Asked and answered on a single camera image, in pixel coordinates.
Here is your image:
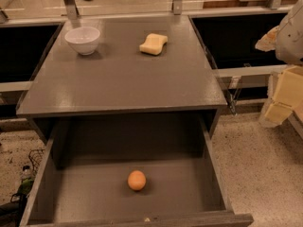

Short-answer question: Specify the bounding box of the metal bracket left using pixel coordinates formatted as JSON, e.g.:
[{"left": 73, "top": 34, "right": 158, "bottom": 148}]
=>
[{"left": 63, "top": 0, "right": 79, "bottom": 20}]

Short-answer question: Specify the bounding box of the orange fruit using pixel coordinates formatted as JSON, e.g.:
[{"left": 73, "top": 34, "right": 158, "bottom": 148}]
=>
[{"left": 127, "top": 170, "right": 147, "bottom": 191}]

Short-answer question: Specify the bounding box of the grey cabinet counter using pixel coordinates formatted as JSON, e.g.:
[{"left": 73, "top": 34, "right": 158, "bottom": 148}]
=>
[{"left": 17, "top": 15, "right": 226, "bottom": 139}]

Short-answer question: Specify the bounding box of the yellow sponge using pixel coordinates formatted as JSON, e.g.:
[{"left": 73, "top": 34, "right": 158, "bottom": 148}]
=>
[{"left": 139, "top": 33, "right": 168, "bottom": 56}]

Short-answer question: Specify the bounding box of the open grey top drawer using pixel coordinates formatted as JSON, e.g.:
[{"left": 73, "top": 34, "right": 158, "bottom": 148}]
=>
[{"left": 21, "top": 113, "right": 253, "bottom": 227}]

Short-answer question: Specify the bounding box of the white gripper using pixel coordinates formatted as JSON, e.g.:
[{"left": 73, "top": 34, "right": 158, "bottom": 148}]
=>
[{"left": 255, "top": 0, "right": 303, "bottom": 128}]

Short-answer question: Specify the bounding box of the green bottle on floor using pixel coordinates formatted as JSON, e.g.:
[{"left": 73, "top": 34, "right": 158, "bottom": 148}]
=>
[{"left": 10, "top": 165, "right": 34, "bottom": 203}]

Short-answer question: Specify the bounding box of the metal clamp under rail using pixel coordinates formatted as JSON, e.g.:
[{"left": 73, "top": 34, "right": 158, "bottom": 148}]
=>
[{"left": 227, "top": 76, "right": 242, "bottom": 115}]

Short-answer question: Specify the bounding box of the black wire basket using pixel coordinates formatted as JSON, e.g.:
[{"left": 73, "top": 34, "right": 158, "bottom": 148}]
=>
[{"left": 28, "top": 148, "right": 45, "bottom": 171}]

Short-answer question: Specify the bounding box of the white ceramic bowl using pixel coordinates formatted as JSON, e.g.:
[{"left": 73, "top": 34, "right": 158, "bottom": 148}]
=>
[{"left": 64, "top": 26, "right": 100, "bottom": 55}]

